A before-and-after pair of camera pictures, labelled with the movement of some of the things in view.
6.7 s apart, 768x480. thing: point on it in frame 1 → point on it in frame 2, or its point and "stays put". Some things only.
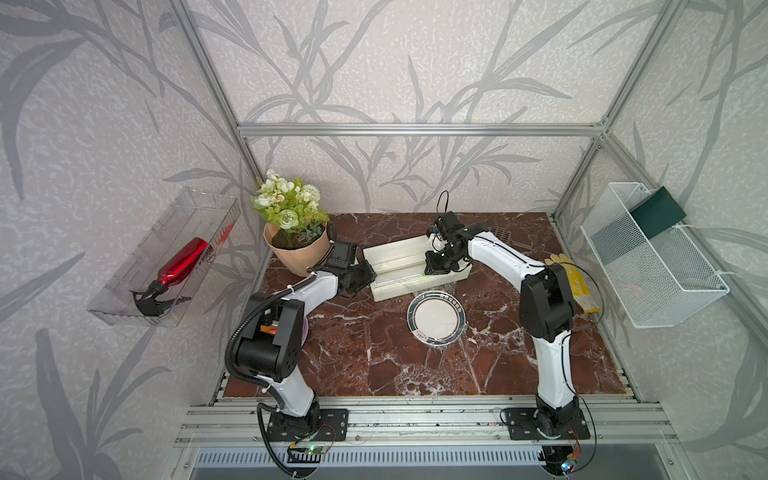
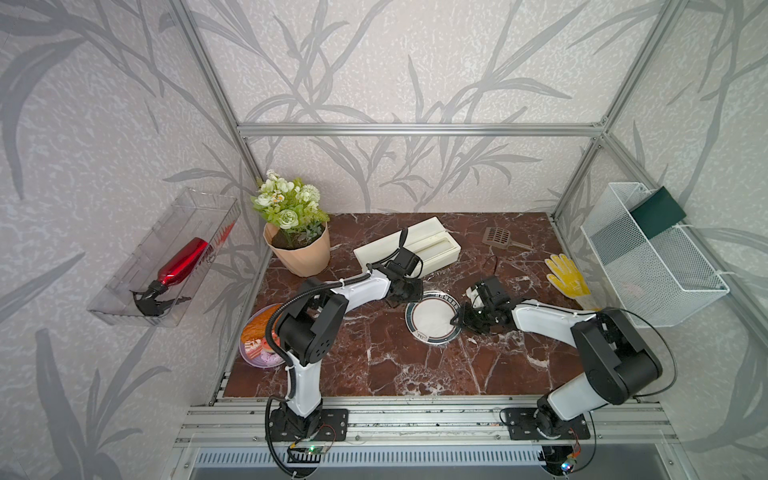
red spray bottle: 149,302 stays put
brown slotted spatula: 505,236 stays put
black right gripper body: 439,262 → 476,320
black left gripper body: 359,277 → 410,292
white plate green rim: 436,318 stays put
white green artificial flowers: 291,205 stays put
